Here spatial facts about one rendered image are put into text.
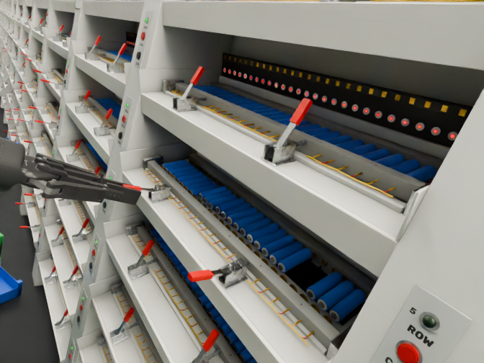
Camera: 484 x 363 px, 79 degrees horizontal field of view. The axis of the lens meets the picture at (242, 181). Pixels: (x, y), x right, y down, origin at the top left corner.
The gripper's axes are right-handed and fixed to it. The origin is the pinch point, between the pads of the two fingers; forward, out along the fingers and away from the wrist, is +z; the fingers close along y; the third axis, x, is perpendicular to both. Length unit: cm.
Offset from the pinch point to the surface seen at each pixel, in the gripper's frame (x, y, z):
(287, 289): 4.6, 34.1, 10.6
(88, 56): 20, -69, 3
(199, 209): 4.5, 11.0, 10.4
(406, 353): 11, 49, 3
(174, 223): 0.1, 9.8, 7.5
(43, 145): -36, -139, 18
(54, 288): -75, -65, 26
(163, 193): 2.3, 1.0, 8.2
